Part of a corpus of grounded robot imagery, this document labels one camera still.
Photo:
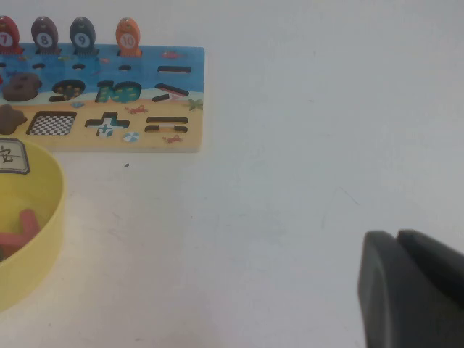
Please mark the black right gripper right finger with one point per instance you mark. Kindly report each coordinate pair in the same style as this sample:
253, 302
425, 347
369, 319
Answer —
438, 264

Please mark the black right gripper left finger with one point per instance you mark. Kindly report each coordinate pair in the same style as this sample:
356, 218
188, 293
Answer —
398, 308

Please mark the yellow plastic bowl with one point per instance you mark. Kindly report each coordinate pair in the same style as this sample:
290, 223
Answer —
36, 261

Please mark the colourful wooden puzzle board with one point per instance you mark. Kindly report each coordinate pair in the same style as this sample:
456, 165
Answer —
83, 108

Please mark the pink greater-than sign piece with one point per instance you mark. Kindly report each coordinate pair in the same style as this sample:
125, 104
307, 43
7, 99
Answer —
29, 221

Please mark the orange fish piece ten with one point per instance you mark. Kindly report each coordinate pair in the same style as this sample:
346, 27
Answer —
127, 36

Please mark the dark grey fish piece nine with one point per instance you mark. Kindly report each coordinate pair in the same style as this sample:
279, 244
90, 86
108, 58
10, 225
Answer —
82, 34

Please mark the brown star piece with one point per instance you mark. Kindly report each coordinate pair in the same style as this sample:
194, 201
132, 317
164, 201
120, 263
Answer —
9, 119

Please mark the brown number eight piece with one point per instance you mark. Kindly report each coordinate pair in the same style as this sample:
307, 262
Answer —
21, 87

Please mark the red fish piece seven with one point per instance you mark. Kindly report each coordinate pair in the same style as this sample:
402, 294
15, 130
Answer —
7, 32

